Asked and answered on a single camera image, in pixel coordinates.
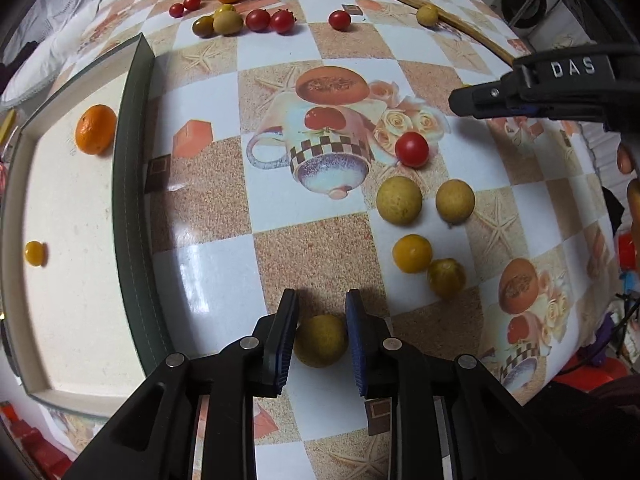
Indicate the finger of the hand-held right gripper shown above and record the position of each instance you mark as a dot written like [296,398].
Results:
[492,100]

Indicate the dark green cherry tomato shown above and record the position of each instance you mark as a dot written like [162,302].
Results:
[202,27]

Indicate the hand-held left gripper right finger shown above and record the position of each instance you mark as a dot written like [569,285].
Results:
[357,345]

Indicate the tan round longan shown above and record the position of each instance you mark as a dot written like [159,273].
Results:
[454,201]
[428,15]
[399,199]

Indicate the yellow-green round fruit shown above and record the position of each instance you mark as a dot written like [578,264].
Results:
[446,277]
[320,340]
[228,22]

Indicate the green-rimmed white tray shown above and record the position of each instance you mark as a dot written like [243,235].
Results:
[75,270]

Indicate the dark mesh object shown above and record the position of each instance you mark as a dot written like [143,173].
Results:
[595,0]

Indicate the printed checkered tablecloth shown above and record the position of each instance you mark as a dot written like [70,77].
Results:
[310,200]

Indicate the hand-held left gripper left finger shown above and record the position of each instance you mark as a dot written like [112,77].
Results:
[284,345]

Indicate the red cherry tomato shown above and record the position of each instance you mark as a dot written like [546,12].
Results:
[283,21]
[257,20]
[176,10]
[411,149]
[191,2]
[339,20]

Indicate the yellow cherry tomato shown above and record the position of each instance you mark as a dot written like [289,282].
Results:
[225,8]
[35,253]
[412,253]

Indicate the person's right hand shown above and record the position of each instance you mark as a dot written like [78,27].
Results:
[627,157]

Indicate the white quilted cloth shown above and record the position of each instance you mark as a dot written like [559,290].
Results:
[55,30]

